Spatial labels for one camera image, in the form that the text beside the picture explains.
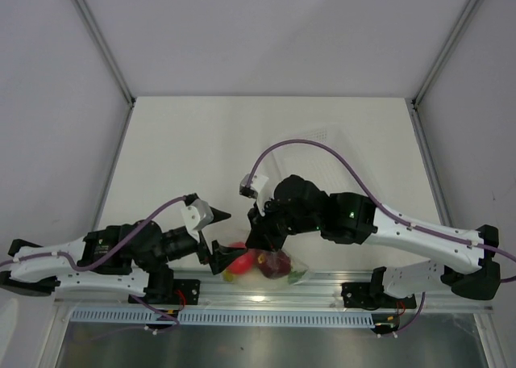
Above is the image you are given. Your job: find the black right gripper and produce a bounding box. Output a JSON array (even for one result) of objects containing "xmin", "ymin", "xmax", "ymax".
[{"xmin": 247, "ymin": 196, "xmax": 322, "ymax": 253}]

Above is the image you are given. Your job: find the red tomato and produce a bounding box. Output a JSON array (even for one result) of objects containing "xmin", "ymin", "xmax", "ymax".
[{"xmin": 226, "ymin": 249, "xmax": 255, "ymax": 275}]

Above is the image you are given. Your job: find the white perforated plastic basket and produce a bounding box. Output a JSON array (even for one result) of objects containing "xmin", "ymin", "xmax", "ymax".
[{"xmin": 270, "ymin": 124, "xmax": 360, "ymax": 194}]

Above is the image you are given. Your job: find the clear polka-dot zip bag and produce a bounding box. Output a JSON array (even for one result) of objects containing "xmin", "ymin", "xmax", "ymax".
[{"xmin": 221, "ymin": 249, "xmax": 314, "ymax": 291}]

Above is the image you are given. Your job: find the dark red apple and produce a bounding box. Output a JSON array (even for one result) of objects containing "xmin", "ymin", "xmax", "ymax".
[{"xmin": 256, "ymin": 251, "xmax": 292, "ymax": 279}]

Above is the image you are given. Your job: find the white radish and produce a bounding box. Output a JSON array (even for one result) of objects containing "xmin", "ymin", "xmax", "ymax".
[{"xmin": 234, "ymin": 270, "xmax": 284, "ymax": 291}]

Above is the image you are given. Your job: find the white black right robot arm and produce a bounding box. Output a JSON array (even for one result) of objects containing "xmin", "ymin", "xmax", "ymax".
[{"xmin": 239, "ymin": 175, "xmax": 501, "ymax": 310}]

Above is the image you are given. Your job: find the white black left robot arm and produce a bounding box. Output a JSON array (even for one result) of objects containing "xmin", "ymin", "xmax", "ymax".
[{"xmin": 1, "ymin": 203, "xmax": 247, "ymax": 304}]

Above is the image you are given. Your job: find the green lettuce leaf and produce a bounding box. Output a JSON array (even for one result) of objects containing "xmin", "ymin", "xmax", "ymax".
[{"xmin": 287, "ymin": 270, "xmax": 306, "ymax": 285}]

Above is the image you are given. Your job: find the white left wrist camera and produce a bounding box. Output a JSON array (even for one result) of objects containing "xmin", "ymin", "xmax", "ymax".
[{"xmin": 181, "ymin": 194, "xmax": 214, "ymax": 235}]

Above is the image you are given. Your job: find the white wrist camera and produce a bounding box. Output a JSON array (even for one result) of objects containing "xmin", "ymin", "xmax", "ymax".
[
  {"xmin": 239, "ymin": 174, "xmax": 271, "ymax": 200},
  {"xmin": 181, "ymin": 194, "xmax": 214, "ymax": 235}
]

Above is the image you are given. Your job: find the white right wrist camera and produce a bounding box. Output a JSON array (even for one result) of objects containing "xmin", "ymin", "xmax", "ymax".
[{"xmin": 239, "ymin": 174, "xmax": 271, "ymax": 200}]

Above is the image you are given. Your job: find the aluminium front rail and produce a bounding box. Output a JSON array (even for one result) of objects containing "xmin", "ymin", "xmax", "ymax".
[{"xmin": 54, "ymin": 270, "xmax": 493, "ymax": 314}]

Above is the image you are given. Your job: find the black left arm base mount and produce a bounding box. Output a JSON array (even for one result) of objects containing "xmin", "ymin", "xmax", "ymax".
[{"xmin": 138, "ymin": 265, "xmax": 201, "ymax": 306}]

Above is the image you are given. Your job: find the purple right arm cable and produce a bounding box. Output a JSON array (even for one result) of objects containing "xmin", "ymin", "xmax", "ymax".
[{"xmin": 248, "ymin": 139, "xmax": 516, "ymax": 284}]

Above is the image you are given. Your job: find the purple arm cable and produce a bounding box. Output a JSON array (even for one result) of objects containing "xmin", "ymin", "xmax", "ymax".
[
  {"xmin": 0, "ymin": 194, "xmax": 190, "ymax": 332},
  {"xmin": 248, "ymin": 139, "xmax": 516, "ymax": 284}
]

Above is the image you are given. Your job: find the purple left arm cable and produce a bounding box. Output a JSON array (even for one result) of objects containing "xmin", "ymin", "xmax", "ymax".
[{"xmin": 0, "ymin": 194, "xmax": 190, "ymax": 332}]

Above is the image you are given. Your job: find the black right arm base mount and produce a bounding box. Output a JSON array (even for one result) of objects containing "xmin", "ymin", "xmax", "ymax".
[{"xmin": 341, "ymin": 266, "xmax": 417, "ymax": 311}]

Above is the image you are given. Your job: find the white slotted cable duct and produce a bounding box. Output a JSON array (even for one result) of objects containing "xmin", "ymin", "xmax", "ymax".
[{"xmin": 70, "ymin": 307, "xmax": 374, "ymax": 328}]

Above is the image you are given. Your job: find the aluminium corner frame post right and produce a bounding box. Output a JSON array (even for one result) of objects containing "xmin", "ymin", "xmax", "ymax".
[{"xmin": 411, "ymin": 0, "xmax": 484, "ymax": 111}]

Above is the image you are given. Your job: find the aluminium corner frame post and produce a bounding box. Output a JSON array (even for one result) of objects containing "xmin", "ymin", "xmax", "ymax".
[
  {"xmin": 70, "ymin": 0, "xmax": 135, "ymax": 107},
  {"xmin": 411, "ymin": 0, "xmax": 484, "ymax": 111}
]

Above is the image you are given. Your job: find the aluminium corner frame post left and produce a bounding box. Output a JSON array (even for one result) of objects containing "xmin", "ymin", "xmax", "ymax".
[{"xmin": 70, "ymin": 0, "xmax": 135, "ymax": 107}]

